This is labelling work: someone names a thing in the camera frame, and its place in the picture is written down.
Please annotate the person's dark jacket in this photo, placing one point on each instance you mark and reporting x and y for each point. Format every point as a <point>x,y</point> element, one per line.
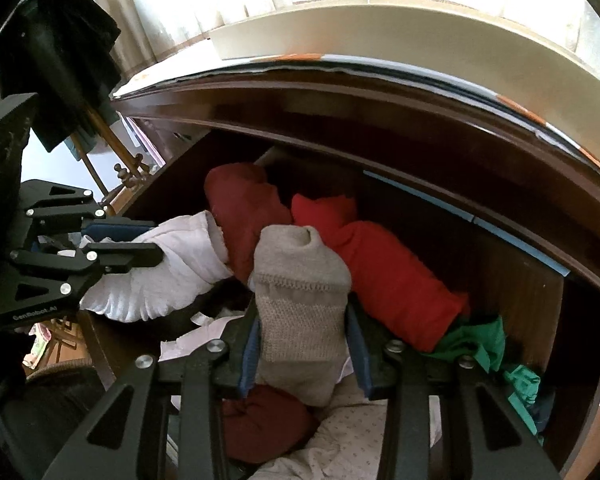
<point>40,410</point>

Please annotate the beige cardboard box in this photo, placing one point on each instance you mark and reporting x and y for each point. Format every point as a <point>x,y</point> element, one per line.
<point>380,25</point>

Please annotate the wooden drawer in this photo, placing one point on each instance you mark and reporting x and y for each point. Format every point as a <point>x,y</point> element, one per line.
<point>505,280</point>

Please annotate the black hanging garment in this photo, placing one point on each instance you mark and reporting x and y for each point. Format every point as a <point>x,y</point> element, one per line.
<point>55,60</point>

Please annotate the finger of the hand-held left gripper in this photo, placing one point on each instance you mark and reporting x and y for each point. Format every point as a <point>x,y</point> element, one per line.
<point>115,231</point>
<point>130,256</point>

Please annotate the wooden coat rack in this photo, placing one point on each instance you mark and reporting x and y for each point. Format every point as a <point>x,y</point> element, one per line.
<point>105,132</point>

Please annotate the bright red underwear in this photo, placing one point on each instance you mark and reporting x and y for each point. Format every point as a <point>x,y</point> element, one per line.
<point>390,270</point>

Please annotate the beige curtain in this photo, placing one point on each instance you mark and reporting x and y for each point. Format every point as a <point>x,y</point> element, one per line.
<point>180,0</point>

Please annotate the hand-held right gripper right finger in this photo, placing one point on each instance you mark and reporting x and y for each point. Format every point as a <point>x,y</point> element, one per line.
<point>362,362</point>

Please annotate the white dotted underwear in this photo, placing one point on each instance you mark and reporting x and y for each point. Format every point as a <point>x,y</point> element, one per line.
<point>350,440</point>

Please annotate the green and black underwear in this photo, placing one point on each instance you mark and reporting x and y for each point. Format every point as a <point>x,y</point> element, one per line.
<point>475,340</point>

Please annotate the dark red rolled underwear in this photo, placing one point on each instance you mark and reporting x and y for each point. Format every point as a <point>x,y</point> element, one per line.
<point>265,425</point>
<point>245,210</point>

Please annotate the dark wooden dresser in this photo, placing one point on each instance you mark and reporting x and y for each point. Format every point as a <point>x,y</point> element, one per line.
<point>380,105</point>

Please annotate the beige knit underwear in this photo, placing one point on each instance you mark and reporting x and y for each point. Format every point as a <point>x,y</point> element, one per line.
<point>300,310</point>

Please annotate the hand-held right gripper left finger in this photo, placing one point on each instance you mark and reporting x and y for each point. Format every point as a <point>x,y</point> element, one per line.
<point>250,357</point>

